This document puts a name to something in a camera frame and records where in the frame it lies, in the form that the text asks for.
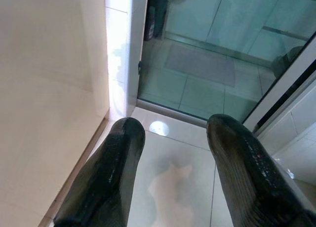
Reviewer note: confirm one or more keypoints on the white door leaf black strip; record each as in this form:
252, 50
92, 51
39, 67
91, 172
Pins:
284, 88

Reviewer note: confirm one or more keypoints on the glass door pane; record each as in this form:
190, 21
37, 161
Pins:
197, 17

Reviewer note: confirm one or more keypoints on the grey floor mat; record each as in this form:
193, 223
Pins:
200, 64

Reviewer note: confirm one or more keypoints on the white door frame post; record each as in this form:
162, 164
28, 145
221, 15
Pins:
134, 39

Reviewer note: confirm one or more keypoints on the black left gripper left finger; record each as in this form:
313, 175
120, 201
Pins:
106, 177

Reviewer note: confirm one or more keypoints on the silver threshold rail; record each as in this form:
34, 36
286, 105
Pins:
170, 112

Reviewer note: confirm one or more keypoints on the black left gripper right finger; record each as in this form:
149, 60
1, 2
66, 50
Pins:
249, 177

